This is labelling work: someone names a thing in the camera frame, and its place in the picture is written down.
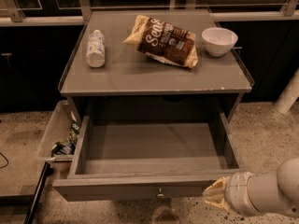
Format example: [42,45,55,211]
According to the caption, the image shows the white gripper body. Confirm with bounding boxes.
[224,172,262,217]

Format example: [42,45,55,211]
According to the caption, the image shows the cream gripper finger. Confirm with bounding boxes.
[203,176,231,212]

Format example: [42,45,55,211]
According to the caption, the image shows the grey top drawer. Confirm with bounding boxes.
[53,113,244,202]

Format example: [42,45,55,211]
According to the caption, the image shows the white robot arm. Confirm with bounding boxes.
[203,75,299,217]

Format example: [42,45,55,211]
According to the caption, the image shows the grey drawer cabinet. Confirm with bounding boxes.
[59,9,254,119]

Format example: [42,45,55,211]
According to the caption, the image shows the white bowl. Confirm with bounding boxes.
[202,27,238,57]

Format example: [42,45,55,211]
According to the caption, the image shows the crumpled wrappers in bin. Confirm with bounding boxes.
[51,121,80,156]

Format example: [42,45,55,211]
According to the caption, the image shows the brown yellow snack bag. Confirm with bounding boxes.
[123,15,198,68]

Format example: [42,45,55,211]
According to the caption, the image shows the black floor bar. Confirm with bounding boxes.
[23,162,52,224]

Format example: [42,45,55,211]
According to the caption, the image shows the clear plastic bin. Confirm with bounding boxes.
[38,101,74,172]

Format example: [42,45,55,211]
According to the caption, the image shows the white plastic bottle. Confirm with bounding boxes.
[86,30,105,68]

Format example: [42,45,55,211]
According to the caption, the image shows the black cable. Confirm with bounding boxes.
[0,152,9,170]

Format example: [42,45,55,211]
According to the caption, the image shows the metal railing frame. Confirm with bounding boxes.
[1,0,299,26]

